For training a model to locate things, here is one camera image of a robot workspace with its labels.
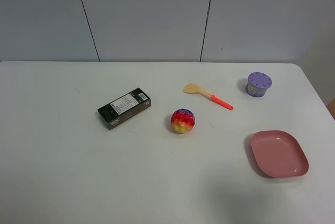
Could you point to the toy spatula with orange handle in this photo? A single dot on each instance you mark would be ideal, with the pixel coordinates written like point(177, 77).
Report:
point(195, 89)

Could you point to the purple lidded round container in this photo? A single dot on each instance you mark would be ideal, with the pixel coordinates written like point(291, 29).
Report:
point(258, 83)

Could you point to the pink square plate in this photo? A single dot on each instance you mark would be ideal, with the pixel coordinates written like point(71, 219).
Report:
point(278, 154)

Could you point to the rainbow coloured ball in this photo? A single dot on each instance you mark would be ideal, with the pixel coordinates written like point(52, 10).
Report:
point(182, 121)

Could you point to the black rectangular carton box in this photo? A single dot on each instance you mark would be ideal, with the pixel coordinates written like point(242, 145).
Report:
point(120, 110)

